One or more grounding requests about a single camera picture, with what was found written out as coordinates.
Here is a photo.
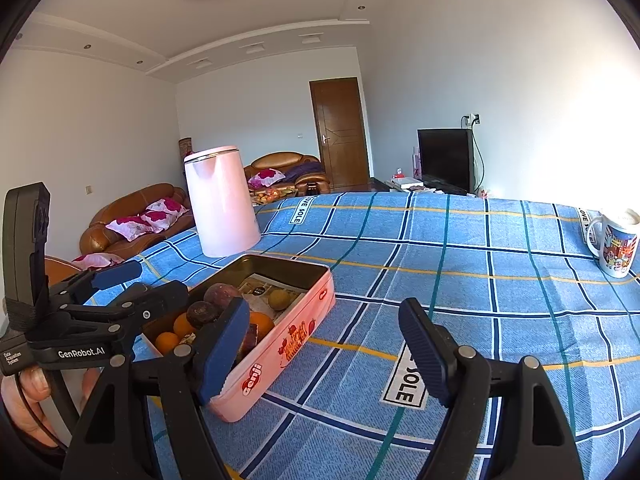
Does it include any small orange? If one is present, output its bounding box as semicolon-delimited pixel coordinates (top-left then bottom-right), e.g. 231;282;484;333
155;332;181;356

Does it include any brown leather sofa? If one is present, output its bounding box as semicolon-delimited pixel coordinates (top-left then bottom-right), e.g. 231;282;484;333
79;183;197;256
245;151;331;198

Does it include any beige snack packet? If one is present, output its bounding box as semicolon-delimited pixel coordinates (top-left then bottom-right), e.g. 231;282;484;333
236;273;307;321

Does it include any person's left hand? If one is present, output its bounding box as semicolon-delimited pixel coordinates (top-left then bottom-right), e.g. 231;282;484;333
0;367;101;450

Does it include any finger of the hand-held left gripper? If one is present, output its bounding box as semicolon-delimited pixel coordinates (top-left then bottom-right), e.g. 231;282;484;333
47;259;143;306
67;280;190;333

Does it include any brown wooden door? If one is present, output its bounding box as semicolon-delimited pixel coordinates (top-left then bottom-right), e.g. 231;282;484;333
309;77;372;192

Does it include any cartoon print mug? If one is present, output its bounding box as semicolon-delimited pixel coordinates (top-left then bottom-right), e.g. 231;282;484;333
586;208;640;279

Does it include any pink electric kettle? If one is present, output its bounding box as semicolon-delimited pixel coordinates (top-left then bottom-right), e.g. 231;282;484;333
183;146;262;259

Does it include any orange with green stem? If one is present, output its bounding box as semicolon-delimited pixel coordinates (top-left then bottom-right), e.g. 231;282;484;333
173;312;197;338

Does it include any black power cable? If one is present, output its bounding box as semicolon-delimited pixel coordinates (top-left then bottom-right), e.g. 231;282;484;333
461;115;489;196

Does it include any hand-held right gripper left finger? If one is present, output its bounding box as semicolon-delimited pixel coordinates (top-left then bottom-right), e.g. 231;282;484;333
60;296;251;480

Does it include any pink floral pillow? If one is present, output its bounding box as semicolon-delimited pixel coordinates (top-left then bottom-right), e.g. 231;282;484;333
72;252;124;269
105;216;156;239
141;197;190;226
248;168;286;190

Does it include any blue plaid tablecloth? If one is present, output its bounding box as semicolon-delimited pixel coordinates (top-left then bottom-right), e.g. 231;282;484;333
82;191;640;480

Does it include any dark wrinkled passion fruit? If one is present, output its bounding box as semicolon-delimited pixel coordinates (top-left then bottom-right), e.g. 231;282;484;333
186;301;221;331

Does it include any purple passion fruit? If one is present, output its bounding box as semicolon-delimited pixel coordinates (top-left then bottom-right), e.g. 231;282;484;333
202;283;242;317

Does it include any pink tin box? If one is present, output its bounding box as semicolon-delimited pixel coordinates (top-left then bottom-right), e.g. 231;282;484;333
141;254;336;423

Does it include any large orange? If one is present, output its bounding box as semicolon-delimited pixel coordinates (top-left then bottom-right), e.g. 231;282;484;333
247;311;276;351

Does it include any purple blanket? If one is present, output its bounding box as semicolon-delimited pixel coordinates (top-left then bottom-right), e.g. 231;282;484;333
282;160;324;181

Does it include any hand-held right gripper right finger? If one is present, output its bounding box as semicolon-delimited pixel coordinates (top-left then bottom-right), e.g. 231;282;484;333
398;297;586;480

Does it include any black television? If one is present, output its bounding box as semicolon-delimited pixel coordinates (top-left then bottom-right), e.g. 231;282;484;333
417;128;476;195

